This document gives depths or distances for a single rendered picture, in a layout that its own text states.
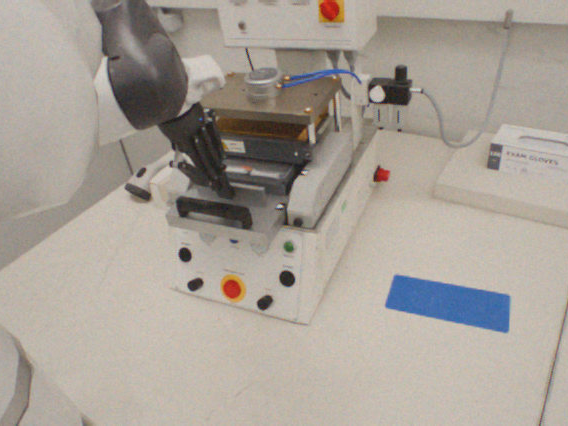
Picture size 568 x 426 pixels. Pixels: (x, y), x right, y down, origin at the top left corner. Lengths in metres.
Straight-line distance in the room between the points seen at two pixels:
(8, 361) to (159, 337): 0.77
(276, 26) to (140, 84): 0.57
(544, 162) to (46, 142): 1.18
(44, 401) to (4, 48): 0.18
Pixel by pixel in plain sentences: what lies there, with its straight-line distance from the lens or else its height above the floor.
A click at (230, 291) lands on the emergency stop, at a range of 1.01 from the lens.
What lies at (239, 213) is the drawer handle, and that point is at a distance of 0.84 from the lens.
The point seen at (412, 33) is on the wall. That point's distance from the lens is 1.47.
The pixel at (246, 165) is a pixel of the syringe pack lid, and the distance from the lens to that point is 0.97.
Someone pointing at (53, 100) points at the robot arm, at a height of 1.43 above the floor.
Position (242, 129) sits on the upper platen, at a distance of 0.99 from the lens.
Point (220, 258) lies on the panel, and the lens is 1.01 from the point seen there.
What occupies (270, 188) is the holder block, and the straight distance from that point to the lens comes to 0.93.
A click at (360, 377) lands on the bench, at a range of 0.90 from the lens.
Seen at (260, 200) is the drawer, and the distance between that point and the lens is 0.90.
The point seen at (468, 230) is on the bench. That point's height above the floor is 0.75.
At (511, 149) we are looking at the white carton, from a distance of 1.29.
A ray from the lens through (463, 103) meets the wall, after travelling 1.50.
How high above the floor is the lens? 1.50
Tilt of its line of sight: 36 degrees down
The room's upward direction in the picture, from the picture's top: 9 degrees counter-clockwise
